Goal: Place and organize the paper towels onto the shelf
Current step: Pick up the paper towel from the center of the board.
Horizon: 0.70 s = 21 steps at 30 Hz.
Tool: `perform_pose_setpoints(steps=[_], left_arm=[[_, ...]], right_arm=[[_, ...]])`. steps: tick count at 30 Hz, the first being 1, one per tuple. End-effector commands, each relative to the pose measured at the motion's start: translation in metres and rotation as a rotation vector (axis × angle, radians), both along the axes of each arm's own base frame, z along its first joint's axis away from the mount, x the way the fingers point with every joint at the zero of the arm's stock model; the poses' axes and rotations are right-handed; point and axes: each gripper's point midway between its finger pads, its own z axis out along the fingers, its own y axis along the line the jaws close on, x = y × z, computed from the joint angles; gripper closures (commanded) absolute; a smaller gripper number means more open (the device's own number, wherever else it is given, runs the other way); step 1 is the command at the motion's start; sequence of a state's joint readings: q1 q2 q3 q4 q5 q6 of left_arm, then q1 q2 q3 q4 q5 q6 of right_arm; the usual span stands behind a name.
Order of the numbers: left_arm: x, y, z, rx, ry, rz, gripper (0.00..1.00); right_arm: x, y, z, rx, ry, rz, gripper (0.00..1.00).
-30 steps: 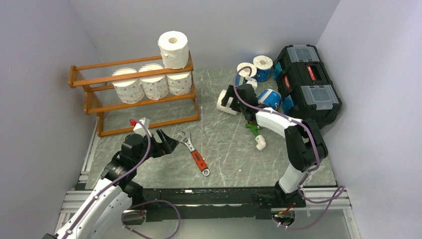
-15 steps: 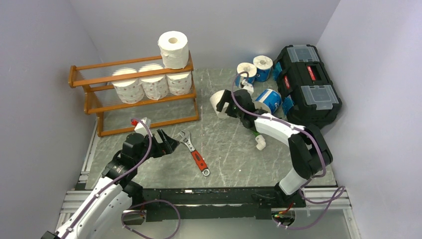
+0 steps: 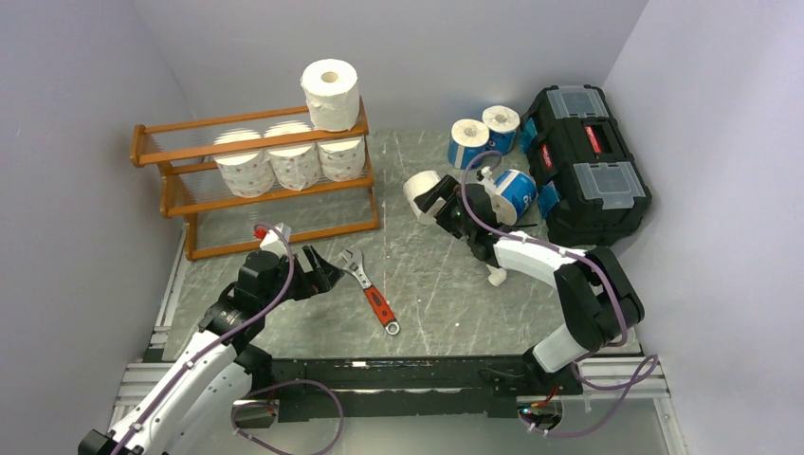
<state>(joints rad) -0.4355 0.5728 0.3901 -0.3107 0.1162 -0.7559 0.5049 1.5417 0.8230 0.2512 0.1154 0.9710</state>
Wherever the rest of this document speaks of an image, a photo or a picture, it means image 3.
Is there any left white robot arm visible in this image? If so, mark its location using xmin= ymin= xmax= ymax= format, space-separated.
xmin=78 ymin=246 xmax=344 ymax=454

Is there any black plastic toolbox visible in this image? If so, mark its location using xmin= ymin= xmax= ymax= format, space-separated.
xmin=519 ymin=84 xmax=652 ymax=246

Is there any dotted white roll front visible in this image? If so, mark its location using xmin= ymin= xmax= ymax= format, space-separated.
xmin=264 ymin=120 xmax=321 ymax=191

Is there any blue roll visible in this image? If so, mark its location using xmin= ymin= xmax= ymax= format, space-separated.
xmin=491 ymin=169 xmax=537 ymax=225
xmin=482 ymin=105 xmax=520 ymax=155
xmin=447 ymin=118 xmax=489 ymax=170

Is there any plain white paper roll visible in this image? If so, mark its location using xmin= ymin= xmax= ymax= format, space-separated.
xmin=300 ymin=59 xmax=360 ymax=132

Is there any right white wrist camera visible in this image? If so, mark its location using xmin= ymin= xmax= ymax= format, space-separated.
xmin=475 ymin=166 xmax=496 ymax=188

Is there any red handled adjustable wrench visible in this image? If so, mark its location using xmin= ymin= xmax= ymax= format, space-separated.
xmin=340 ymin=248 xmax=401 ymax=337

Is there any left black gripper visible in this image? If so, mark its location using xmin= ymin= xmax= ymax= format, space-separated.
xmin=260 ymin=244 xmax=343 ymax=313

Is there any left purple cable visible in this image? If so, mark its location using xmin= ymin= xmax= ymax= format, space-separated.
xmin=109 ymin=221 xmax=345 ymax=455

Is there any purple cable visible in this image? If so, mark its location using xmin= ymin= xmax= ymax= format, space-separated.
xmin=460 ymin=149 xmax=660 ymax=440
xmin=109 ymin=221 xmax=345 ymax=455

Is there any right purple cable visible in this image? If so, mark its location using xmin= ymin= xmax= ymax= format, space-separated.
xmin=460 ymin=149 xmax=660 ymax=440

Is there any dotted white roll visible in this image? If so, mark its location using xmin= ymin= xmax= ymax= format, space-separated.
xmin=264 ymin=120 xmax=321 ymax=191
xmin=212 ymin=148 xmax=276 ymax=198
xmin=317 ymin=136 xmax=365 ymax=182

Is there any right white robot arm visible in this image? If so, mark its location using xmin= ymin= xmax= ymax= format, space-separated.
xmin=403 ymin=171 xmax=645 ymax=393

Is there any orange wooden shelf rack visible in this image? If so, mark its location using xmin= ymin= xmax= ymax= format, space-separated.
xmin=130 ymin=100 xmax=382 ymax=261

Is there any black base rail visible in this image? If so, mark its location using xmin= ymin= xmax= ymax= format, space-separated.
xmin=236 ymin=355 xmax=582 ymax=423

